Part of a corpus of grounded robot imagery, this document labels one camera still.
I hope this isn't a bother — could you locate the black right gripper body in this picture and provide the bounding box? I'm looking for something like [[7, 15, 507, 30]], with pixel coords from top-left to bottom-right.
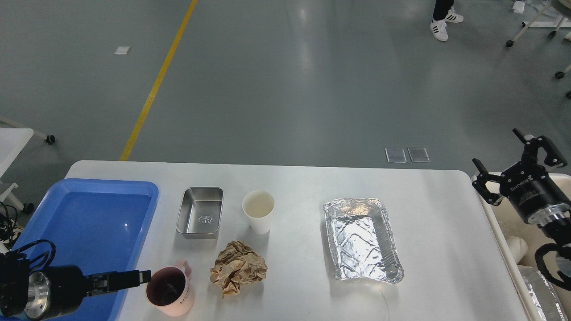
[[502, 162, 570, 224]]

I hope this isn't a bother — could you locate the crumpled brown paper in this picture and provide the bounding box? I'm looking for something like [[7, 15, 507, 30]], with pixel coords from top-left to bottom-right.
[[210, 240, 269, 299]]

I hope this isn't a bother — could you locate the white side table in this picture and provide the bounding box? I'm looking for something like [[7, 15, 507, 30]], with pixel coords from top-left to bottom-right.
[[0, 116, 56, 214]]

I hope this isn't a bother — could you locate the left clear floor plate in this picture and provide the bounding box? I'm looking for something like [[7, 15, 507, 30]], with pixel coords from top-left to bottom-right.
[[385, 148, 407, 163]]

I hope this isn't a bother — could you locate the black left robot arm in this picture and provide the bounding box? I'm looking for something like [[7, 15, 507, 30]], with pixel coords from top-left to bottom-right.
[[0, 239, 152, 321]]

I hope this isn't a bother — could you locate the blue plastic tray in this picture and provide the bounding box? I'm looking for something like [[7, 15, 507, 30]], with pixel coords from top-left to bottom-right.
[[7, 179, 159, 321]]

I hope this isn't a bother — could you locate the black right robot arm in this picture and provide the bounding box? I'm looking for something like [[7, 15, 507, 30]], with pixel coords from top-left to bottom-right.
[[472, 128, 571, 291]]

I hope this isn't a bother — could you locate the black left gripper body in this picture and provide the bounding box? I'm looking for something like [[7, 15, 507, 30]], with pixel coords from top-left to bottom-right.
[[25, 265, 87, 320]]

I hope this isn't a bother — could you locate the white wheeled cart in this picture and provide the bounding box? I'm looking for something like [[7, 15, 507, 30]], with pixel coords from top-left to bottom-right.
[[505, 0, 571, 80]]

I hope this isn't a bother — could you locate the white floor sticker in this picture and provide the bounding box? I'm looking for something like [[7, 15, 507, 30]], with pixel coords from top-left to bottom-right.
[[113, 46, 131, 55]]

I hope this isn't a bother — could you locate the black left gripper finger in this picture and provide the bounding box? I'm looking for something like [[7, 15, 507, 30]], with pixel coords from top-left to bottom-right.
[[87, 281, 141, 297], [86, 270, 152, 288]]

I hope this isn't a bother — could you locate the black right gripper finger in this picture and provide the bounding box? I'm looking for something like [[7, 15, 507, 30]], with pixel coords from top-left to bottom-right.
[[472, 158, 508, 206], [512, 128, 568, 169]]

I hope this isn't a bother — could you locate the right clear floor plate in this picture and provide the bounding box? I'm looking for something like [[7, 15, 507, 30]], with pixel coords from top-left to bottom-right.
[[408, 148, 430, 163]]

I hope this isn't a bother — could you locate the foil tray in bin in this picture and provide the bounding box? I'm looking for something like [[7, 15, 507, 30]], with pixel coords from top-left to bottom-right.
[[517, 265, 568, 321]]

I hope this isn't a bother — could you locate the pink ribbed mug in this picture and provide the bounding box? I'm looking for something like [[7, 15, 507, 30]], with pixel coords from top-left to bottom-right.
[[145, 259, 195, 317]]

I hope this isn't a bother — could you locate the white object in bin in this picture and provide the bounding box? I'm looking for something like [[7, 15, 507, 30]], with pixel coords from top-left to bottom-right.
[[505, 236, 529, 263]]

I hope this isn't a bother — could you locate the clear floor plate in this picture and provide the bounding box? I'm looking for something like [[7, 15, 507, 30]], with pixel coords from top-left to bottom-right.
[[408, 148, 430, 163], [385, 148, 407, 163]]

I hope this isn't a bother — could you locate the aluminium foil tray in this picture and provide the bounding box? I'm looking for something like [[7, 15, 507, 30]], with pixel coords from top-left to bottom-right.
[[323, 198, 404, 284]]

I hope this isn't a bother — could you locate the person in black trousers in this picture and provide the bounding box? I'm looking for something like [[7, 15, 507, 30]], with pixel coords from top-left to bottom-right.
[[430, 0, 464, 42]]

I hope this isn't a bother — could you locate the white paper cup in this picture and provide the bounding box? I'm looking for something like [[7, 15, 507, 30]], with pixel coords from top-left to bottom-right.
[[242, 190, 275, 235]]

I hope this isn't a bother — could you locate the stainless steel rectangular container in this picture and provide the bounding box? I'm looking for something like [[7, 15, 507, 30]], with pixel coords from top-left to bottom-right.
[[176, 187, 223, 239]]

